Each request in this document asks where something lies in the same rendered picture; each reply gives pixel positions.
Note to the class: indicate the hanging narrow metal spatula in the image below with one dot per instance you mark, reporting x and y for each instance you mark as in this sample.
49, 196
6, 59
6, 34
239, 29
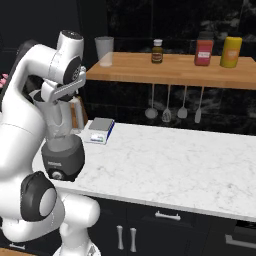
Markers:
198, 115

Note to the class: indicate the blender with dark grey base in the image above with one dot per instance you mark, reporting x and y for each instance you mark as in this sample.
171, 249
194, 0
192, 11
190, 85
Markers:
64, 156

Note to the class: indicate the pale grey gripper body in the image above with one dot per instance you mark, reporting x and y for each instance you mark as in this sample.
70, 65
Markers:
61, 90

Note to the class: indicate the yellow jar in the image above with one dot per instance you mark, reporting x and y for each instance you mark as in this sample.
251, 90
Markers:
231, 51

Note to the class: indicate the hanging metal ladle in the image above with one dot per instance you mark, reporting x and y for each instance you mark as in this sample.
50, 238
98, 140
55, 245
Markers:
151, 112

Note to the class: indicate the red jar with dark lid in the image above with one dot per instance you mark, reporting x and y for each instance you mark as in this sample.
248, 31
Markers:
203, 50

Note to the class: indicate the hanging slotted metal spatula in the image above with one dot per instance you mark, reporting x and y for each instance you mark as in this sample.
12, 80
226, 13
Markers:
166, 115

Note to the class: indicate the brown bottle with white cap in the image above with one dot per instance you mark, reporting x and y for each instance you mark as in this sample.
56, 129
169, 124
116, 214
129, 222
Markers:
157, 53

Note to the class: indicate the white kitchen scale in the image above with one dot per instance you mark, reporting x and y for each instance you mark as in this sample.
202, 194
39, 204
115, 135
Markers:
100, 128

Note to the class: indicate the wooden wall shelf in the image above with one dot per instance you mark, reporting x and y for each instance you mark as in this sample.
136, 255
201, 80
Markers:
173, 71

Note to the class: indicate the grey translucent cup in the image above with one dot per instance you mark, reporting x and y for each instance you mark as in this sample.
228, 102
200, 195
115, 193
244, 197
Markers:
104, 50

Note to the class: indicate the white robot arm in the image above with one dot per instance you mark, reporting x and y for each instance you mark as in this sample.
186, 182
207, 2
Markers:
20, 140

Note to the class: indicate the black drawer front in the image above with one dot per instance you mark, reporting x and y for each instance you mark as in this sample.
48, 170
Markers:
196, 216

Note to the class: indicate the black cupboard door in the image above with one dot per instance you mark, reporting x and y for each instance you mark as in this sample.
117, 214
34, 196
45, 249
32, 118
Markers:
166, 241
108, 230

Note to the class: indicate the hanging metal turner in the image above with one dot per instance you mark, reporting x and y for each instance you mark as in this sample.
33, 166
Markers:
182, 112

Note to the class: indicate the pink object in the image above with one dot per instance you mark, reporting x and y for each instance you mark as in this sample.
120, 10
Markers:
2, 81

